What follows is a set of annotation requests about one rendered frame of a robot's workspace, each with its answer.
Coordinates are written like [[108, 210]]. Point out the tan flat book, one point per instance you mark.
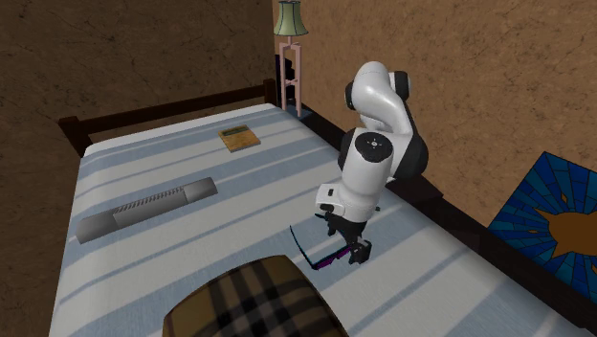
[[240, 138]]

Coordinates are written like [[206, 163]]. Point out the bed with striped blue cover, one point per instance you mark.
[[186, 261]]

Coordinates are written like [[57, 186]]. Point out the blue mosaic pattern panel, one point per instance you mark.
[[527, 224]]

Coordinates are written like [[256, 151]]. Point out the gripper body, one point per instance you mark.
[[346, 229]]

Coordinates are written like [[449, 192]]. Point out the brown plaid pillow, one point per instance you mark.
[[261, 303]]

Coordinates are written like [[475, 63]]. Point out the black and purple eyeglasses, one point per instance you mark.
[[326, 264]]

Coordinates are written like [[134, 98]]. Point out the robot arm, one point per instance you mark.
[[368, 182]]

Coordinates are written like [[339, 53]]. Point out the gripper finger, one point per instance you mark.
[[367, 249], [355, 255]]

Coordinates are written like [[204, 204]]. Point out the floor lamp with green shade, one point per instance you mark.
[[290, 21]]

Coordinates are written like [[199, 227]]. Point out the long grey ribbed cylinder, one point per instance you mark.
[[140, 210]]

